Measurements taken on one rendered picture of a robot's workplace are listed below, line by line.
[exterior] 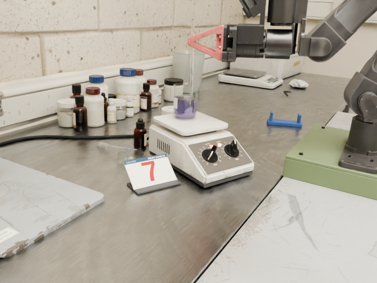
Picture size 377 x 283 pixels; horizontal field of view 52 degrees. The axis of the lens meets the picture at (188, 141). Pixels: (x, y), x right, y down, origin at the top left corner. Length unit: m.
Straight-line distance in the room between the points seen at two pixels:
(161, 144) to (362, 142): 0.40
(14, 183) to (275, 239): 0.45
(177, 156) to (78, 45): 0.58
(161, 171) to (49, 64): 0.54
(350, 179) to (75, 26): 0.84
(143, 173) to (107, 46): 0.68
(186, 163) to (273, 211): 0.19
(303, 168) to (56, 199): 0.46
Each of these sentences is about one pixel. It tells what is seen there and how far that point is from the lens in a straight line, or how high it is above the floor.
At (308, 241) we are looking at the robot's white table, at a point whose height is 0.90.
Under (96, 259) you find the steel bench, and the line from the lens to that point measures 0.53.
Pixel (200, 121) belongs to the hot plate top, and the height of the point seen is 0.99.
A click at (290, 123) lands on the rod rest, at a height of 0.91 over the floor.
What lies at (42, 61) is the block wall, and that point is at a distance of 1.13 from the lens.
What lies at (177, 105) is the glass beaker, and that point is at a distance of 0.80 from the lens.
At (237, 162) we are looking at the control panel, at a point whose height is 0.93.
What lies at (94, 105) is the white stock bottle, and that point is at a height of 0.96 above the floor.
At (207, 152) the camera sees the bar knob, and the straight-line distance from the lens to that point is 0.73.
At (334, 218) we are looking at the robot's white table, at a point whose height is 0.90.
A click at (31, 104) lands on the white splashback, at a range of 1.06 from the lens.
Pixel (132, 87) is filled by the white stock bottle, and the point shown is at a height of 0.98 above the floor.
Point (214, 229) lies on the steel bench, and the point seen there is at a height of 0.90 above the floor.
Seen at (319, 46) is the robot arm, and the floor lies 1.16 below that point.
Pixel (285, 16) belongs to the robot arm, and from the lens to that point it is 0.77.
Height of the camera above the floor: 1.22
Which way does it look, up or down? 20 degrees down
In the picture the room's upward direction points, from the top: 3 degrees clockwise
